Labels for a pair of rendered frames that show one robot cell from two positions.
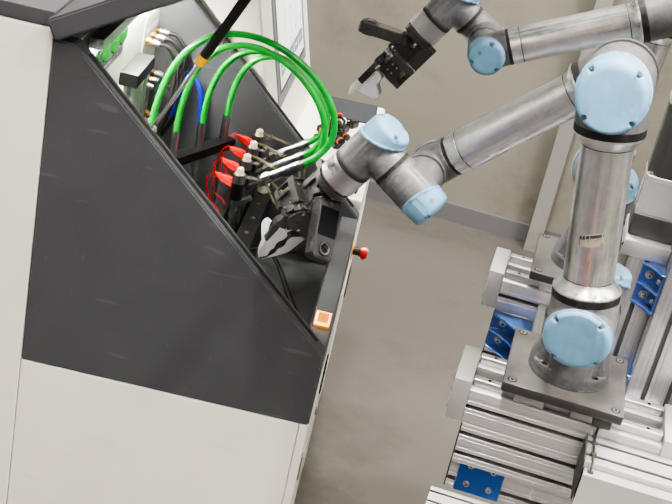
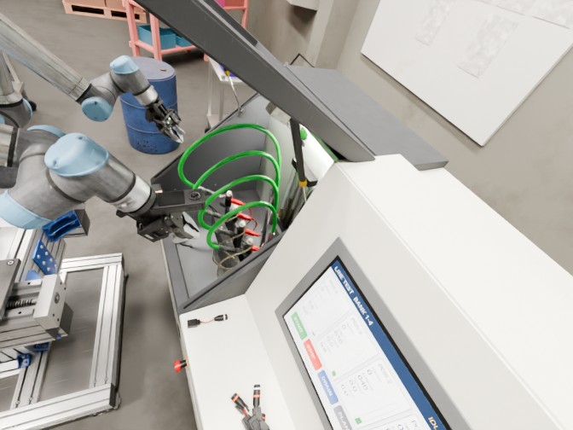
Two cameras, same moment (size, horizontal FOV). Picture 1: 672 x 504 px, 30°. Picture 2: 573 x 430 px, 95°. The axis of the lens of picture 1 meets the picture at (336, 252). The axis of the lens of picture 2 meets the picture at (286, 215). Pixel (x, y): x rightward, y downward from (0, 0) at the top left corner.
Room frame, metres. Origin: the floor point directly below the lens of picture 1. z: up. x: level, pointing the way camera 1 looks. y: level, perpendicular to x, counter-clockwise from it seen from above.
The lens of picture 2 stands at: (3.13, -0.07, 1.86)
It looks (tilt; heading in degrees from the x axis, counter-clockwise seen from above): 45 degrees down; 139
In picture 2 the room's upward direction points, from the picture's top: 19 degrees clockwise
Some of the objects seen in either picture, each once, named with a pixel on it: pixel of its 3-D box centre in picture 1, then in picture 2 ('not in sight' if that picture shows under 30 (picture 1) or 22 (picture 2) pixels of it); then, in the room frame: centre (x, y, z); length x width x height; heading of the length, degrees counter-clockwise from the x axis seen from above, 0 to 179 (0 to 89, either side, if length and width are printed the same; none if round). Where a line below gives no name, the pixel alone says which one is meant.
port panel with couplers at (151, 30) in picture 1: (150, 77); not in sight; (2.66, 0.49, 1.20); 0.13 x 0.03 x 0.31; 179
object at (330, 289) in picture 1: (326, 306); (169, 246); (2.41, -0.01, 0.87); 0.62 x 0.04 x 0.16; 179
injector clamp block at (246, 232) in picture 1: (233, 244); (233, 251); (2.53, 0.23, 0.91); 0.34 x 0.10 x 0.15; 179
